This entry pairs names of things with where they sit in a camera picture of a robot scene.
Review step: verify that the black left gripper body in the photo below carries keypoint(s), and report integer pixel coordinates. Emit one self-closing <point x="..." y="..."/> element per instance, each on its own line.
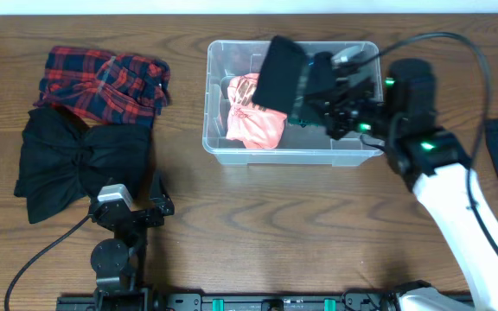
<point x="143" y="215"/>

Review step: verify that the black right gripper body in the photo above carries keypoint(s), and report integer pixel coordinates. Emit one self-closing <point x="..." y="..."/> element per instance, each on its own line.
<point x="371" y="117"/>

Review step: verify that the clear plastic storage bin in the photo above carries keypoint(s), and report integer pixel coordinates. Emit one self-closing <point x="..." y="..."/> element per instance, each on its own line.
<point x="228" y="59"/>

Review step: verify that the black garment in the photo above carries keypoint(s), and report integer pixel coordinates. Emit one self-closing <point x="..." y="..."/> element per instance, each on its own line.
<point x="288" y="71"/>
<point x="63" y="161"/>

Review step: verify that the pink printed shirt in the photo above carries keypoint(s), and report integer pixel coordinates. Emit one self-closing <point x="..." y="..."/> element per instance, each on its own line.
<point x="255" y="126"/>

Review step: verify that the dark green garment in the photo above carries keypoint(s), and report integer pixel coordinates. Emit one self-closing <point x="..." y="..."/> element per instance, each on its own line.
<point x="295" y="115"/>

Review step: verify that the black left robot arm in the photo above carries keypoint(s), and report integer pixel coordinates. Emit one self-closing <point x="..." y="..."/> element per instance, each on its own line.
<point x="119" y="261"/>

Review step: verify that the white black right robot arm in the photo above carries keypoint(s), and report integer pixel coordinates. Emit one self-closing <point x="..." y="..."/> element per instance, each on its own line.
<point x="429" y="159"/>

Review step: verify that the black bundled garment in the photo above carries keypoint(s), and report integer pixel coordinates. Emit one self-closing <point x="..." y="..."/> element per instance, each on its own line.
<point x="63" y="161"/>

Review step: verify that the red navy plaid shirt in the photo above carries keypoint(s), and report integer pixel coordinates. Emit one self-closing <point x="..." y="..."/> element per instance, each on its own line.
<point x="106" y="87"/>

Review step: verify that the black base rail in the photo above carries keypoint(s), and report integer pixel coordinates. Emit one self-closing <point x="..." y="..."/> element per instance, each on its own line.
<point x="196" y="302"/>

